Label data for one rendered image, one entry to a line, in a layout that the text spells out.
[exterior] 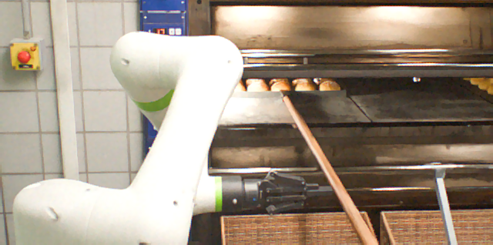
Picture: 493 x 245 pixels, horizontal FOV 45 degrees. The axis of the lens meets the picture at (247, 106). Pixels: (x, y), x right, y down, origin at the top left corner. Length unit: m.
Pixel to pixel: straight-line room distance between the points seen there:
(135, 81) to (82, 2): 0.86
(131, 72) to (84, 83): 0.90
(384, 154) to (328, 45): 0.48
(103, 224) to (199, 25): 1.21
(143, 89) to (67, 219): 0.40
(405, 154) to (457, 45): 0.45
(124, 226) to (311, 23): 1.32
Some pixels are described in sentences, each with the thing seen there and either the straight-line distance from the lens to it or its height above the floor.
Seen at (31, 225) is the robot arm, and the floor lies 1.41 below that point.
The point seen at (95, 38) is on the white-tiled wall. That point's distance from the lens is 2.09.
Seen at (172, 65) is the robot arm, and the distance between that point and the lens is 1.21.
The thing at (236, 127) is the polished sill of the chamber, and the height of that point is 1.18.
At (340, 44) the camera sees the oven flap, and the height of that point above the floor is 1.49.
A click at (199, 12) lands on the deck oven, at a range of 2.05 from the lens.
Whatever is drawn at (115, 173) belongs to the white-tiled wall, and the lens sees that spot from 2.22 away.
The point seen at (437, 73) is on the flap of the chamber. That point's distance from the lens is 2.09.
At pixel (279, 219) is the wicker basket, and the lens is 2.26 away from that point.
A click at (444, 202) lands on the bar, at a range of 1.91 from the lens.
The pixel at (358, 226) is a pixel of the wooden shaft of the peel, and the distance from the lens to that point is 1.44.
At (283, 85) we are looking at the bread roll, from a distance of 2.58.
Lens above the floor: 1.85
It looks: 16 degrees down
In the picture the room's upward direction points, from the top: 1 degrees clockwise
